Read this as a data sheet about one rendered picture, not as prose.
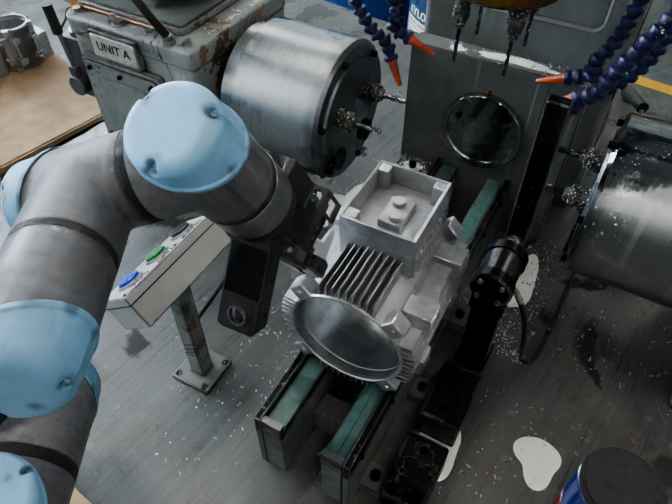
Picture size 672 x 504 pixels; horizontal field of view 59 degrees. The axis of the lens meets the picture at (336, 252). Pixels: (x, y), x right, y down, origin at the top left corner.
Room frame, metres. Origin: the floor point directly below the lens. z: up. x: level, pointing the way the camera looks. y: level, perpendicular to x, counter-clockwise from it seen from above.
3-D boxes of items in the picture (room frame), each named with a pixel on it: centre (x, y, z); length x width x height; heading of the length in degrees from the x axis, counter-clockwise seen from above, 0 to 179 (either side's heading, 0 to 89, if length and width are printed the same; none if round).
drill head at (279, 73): (0.95, 0.10, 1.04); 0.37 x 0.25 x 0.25; 61
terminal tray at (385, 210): (0.55, -0.08, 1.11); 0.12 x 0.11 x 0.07; 152
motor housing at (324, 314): (0.51, -0.06, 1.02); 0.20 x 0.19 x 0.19; 152
